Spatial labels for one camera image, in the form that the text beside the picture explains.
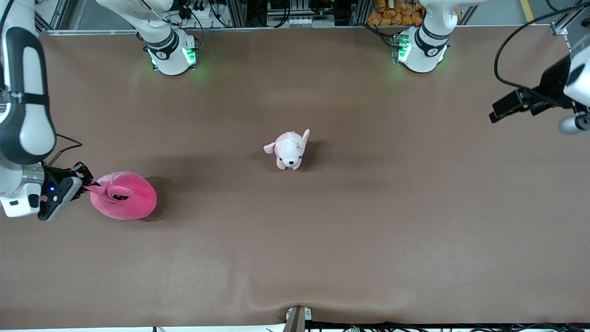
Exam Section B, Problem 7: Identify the pink round plush toy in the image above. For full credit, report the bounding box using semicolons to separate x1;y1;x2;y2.
85;172;158;221

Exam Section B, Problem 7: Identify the bag of orange items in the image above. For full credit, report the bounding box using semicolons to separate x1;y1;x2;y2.
367;0;425;27

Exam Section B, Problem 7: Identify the brown table cover mat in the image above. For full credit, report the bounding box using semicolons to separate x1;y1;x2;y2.
0;25;590;329

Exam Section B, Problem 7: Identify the white pink plush dog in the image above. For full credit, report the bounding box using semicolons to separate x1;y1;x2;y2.
263;129;311;171

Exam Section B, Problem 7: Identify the white power strip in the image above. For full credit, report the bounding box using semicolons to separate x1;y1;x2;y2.
266;16;336;29

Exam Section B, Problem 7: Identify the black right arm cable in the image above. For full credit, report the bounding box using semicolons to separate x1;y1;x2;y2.
44;133;83;167

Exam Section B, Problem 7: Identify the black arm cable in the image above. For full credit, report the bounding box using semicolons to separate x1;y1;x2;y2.
494;2;590;93
44;133;83;167

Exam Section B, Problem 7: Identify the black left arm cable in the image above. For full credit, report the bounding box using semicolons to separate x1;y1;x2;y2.
494;2;590;93

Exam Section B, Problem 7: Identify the aluminium frame rail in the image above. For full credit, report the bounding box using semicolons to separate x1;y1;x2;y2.
36;24;568;36

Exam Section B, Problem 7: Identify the metal table edge bracket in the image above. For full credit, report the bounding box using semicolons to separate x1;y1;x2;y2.
284;305;313;332

